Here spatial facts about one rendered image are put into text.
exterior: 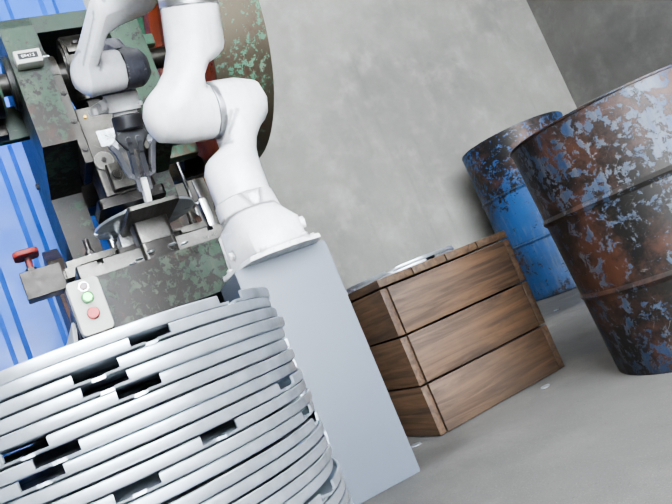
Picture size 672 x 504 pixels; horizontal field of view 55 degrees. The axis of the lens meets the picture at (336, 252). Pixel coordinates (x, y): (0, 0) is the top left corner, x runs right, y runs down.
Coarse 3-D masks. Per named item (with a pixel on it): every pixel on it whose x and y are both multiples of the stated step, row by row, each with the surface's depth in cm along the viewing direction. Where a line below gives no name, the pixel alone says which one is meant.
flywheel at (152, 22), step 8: (144, 16) 237; (152, 16) 234; (160, 16) 233; (144, 24) 240; (152, 24) 236; (160, 24) 235; (152, 32) 237; (160, 32) 238; (160, 40) 239; (208, 64) 207; (160, 72) 243; (208, 72) 209; (208, 80) 211; (200, 144) 227; (208, 144) 220; (216, 144) 213; (200, 152) 230; (208, 152) 222
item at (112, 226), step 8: (184, 200) 182; (192, 200) 186; (176, 208) 186; (184, 208) 190; (112, 216) 171; (120, 216) 172; (176, 216) 195; (104, 224) 173; (112, 224) 176; (120, 224) 179; (96, 232) 177; (112, 232) 184; (120, 232) 187
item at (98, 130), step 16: (80, 112) 190; (96, 128) 191; (112, 128) 192; (96, 144) 190; (96, 160) 187; (112, 160) 189; (128, 160) 189; (96, 176) 190; (112, 176) 186; (112, 192) 188
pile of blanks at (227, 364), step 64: (192, 320) 40; (256, 320) 45; (64, 384) 36; (128, 384) 37; (192, 384) 39; (256, 384) 42; (0, 448) 35; (64, 448) 44; (128, 448) 36; (192, 448) 38; (256, 448) 40; (320, 448) 46
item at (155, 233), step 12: (144, 204) 168; (156, 204) 170; (168, 204) 174; (132, 216) 172; (144, 216) 176; (156, 216) 181; (168, 216) 186; (132, 228) 180; (144, 228) 179; (156, 228) 180; (168, 228) 182; (144, 240) 178; (156, 240) 179; (168, 240) 181; (144, 252) 178; (156, 252) 178; (168, 252) 180
